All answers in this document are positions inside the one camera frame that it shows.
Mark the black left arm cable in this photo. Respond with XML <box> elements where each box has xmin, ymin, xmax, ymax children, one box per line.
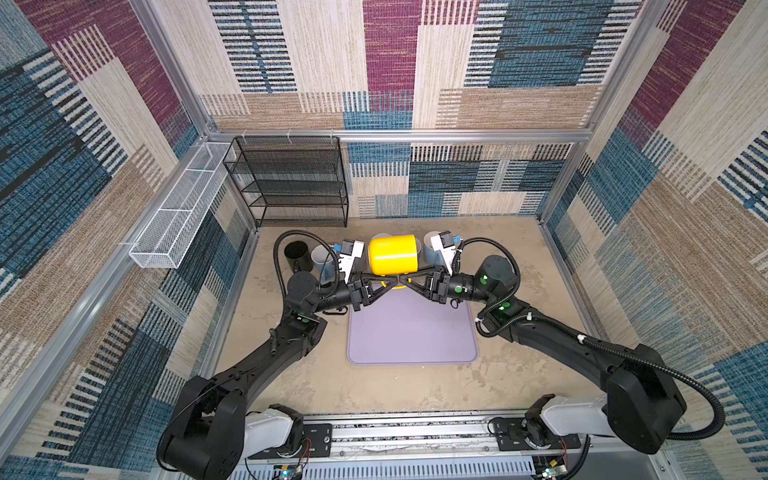
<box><xmin>272</xmin><ymin>230</ymin><xmax>342</xmax><ymax>298</ymax></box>

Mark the white wire mesh basket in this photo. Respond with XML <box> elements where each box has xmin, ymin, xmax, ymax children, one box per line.
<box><xmin>129</xmin><ymin>142</ymin><xmax>229</xmax><ymax>269</ymax></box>

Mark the blue floral dotted mug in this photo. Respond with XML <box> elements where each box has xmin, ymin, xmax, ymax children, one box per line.
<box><xmin>311</xmin><ymin>245</ymin><xmax>336</xmax><ymax>286</ymax></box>

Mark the yellow round mug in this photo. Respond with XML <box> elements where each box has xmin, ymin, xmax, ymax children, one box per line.
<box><xmin>369</xmin><ymin>235</ymin><xmax>419</xmax><ymax>276</ymax></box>

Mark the lavender plastic tray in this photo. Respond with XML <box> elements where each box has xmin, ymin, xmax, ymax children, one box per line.
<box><xmin>347</xmin><ymin>287</ymin><xmax>478</xmax><ymax>366</ymax></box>

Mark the black wire shelf rack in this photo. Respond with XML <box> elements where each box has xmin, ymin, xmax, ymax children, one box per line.
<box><xmin>223</xmin><ymin>136</ymin><xmax>349</xmax><ymax>227</ymax></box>

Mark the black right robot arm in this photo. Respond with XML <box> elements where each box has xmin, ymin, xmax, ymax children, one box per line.
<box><xmin>399</xmin><ymin>255</ymin><xmax>687</xmax><ymax>454</ymax></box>

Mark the light blue plain mug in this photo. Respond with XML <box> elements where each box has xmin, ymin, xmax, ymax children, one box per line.
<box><xmin>423</xmin><ymin>231</ymin><xmax>444</xmax><ymax>266</ymax></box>

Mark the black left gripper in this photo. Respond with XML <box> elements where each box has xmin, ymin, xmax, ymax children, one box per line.
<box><xmin>310</xmin><ymin>275</ymin><xmax>394</xmax><ymax>319</ymax></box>

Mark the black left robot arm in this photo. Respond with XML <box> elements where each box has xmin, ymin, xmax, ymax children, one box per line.
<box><xmin>156</xmin><ymin>272</ymin><xmax>398</xmax><ymax>479</ymax></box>

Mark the black ceramic mug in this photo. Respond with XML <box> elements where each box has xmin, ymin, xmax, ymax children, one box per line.
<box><xmin>283</xmin><ymin>241</ymin><xmax>314</xmax><ymax>273</ymax></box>

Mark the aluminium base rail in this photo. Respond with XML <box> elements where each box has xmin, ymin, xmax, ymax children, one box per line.
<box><xmin>155</xmin><ymin>407</ymin><xmax>667</xmax><ymax>480</ymax></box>

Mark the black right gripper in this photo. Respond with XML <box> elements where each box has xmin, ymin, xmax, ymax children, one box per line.
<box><xmin>399</xmin><ymin>264</ymin><xmax>493</xmax><ymax>305</ymax></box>

